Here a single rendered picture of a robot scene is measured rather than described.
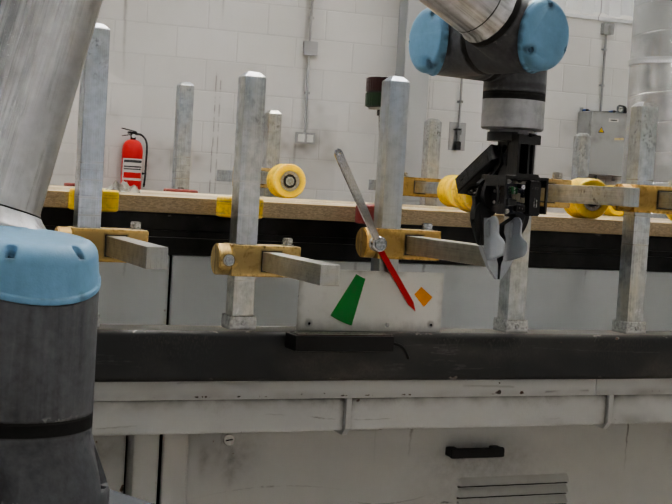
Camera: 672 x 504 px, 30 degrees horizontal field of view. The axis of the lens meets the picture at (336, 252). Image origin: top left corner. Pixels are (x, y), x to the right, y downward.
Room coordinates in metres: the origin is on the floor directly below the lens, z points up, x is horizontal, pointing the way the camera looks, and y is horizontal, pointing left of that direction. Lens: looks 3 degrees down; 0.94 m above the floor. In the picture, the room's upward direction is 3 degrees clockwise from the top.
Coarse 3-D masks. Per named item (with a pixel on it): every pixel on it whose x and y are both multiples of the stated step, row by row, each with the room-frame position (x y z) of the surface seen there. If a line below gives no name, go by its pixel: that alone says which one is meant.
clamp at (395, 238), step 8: (360, 232) 2.07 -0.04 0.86; (368, 232) 2.05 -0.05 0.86; (384, 232) 2.06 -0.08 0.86; (392, 232) 2.06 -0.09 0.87; (400, 232) 2.07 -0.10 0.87; (408, 232) 2.08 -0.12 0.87; (416, 232) 2.08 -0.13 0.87; (424, 232) 2.09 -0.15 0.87; (432, 232) 2.09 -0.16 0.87; (440, 232) 2.10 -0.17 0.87; (360, 240) 2.07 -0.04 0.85; (368, 240) 2.05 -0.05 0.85; (392, 240) 2.06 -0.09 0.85; (400, 240) 2.07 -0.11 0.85; (360, 248) 2.07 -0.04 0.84; (368, 248) 2.05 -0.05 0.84; (392, 248) 2.06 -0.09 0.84; (400, 248) 2.07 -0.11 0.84; (360, 256) 2.07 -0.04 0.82; (368, 256) 2.06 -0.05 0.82; (376, 256) 2.06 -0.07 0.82; (392, 256) 2.06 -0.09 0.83; (400, 256) 2.07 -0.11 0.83; (408, 256) 2.08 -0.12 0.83; (416, 256) 2.08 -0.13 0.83
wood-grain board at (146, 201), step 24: (48, 192) 2.05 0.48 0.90; (120, 192) 2.29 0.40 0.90; (144, 192) 2.47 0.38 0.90; (168, 192) 2.69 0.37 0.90; (264, 216) 2.20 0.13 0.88; (288, 216) 2.22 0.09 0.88; (312, 216) 2.24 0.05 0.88; (336, 216) 2.25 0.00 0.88; (408, 216) 2.31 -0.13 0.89; (432, 216) 2.33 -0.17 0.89; (456, 216) 2.35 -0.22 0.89; (552, 216) 2.51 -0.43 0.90; (600, 216) 3.01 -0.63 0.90
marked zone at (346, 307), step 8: (352, 280) 2.04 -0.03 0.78; (360, 280) 2.04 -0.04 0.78; (352, 288) 2.04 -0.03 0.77; (360, 288) 2.04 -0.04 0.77; (344, 296) 2.03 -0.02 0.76; (352, 296) 2.04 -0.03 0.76; (344, 304) 2.03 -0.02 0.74; (352, 304) 2.04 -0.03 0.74; (336, 312) 2.03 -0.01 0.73; (344, 312) 2.03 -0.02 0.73; (352, 312) 2.04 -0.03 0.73; (344, 320) 2.03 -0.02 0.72; (352, 320) 2.04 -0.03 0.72
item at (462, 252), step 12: (408, 240) 2.07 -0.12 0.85; (420, 240) 2.03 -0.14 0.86; (432, 240) 1.99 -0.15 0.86; (444, 240) 1.97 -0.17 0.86; (408, 252) 2.06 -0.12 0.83; (420, 252) 2.02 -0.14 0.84; (432, 252) 1.98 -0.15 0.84; (444, 252) 1.95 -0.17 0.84; (456, 252) 1.91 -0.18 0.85; (468, 252) 1.88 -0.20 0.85; (480, 264) 1.84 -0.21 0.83
